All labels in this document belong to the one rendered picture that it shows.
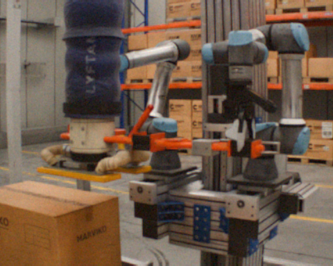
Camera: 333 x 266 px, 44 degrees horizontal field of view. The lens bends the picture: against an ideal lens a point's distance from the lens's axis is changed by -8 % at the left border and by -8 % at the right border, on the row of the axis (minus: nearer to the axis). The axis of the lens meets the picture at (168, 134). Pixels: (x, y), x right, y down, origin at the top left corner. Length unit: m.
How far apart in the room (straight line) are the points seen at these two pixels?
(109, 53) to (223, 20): 0.72
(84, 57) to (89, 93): 0.13
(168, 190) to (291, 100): 0.71
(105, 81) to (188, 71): 8.21
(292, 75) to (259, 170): 0.41
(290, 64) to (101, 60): 0.73
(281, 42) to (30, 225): 1.23
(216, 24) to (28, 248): 1.33
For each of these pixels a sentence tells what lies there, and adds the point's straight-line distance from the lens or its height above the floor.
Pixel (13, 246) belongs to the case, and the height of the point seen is 0.76.
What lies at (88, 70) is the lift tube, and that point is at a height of 1.48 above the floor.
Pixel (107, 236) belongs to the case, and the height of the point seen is 0.79.
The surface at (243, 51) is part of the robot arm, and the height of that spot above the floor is 1.52.
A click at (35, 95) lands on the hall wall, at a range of 12.63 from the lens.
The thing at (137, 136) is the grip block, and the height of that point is 1.25.
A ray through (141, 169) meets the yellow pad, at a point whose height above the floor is 1.11.
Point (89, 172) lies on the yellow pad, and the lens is 1.50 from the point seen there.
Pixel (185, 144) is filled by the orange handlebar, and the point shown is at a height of 1.23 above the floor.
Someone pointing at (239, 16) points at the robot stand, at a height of 1.76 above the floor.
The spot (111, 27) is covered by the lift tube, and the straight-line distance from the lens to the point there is 1.56.
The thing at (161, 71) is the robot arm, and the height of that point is 1.50.
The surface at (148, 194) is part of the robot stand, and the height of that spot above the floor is 0.95.
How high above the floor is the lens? 1.39
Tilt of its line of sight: 5 degrees down
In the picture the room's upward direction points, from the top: straight up
